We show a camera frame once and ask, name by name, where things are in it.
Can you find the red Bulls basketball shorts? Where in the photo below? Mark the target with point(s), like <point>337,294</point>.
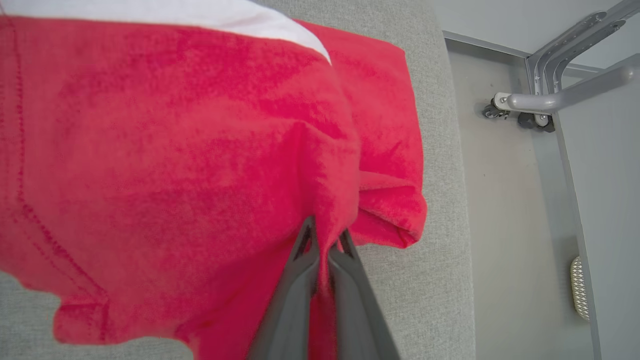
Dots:
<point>175,175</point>

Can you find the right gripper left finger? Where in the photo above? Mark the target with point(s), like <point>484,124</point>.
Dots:
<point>290,310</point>

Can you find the grey wheeled metal frame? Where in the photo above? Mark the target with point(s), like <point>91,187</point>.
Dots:
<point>550,55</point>

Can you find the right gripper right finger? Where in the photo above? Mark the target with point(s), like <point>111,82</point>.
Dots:
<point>357,320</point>

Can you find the white patterned oval pad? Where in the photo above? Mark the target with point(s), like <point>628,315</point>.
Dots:
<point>580,290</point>

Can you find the black caster wheel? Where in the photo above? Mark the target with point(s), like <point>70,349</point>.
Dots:
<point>492,111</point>
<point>535,122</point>

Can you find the grey tubular caster leg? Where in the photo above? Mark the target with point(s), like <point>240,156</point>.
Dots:
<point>560,100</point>

